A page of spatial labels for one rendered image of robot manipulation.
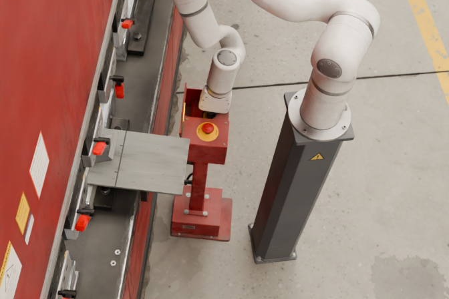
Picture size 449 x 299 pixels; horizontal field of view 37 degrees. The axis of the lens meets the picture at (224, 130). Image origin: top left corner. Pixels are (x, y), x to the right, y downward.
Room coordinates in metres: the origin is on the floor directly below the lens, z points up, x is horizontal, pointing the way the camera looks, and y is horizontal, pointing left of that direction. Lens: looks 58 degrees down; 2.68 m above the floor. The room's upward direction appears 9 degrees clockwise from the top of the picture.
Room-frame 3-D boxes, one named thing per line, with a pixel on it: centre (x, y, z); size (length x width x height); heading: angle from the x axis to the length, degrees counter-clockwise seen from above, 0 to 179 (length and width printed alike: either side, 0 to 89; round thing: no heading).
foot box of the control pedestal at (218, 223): (1.21, 0.04, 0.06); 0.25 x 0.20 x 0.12; 94
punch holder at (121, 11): (1.27, 0.38, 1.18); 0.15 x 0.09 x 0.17; 2
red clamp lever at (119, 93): (1.05, 0.31, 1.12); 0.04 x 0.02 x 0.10; 92
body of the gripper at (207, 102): (1.26, 0.04, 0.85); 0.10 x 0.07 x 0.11; 94
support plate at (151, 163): (0.90, 0.22, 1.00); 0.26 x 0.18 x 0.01; 92
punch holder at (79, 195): (0.67, 0.36, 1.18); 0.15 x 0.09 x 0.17; 2
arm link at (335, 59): (1.12, -0.26, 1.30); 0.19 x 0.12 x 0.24; 159
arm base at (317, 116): (1.15, -0.27, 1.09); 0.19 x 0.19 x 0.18
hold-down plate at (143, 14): (1.50, 0.33, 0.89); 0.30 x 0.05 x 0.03; 2
